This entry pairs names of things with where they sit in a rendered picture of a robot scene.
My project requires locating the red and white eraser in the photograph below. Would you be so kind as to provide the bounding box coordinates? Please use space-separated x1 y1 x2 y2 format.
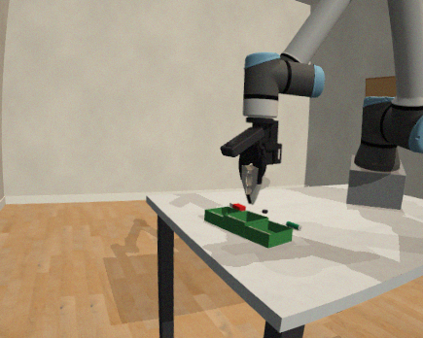
229 202 246 211

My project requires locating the green aa battery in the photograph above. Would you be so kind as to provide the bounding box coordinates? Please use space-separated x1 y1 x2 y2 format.
286 221 301 230

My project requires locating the green rack of labelled bins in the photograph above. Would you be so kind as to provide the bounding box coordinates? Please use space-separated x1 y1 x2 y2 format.
204 207 293 248

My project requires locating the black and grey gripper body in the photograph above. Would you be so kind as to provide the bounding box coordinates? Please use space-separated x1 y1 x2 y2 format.
240 118 282 166

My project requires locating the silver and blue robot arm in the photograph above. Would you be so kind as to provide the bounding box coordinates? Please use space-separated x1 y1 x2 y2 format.
220 0 423 172

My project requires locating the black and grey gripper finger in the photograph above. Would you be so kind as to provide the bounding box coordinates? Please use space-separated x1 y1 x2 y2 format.
249 153 270 205
238 155 255 204

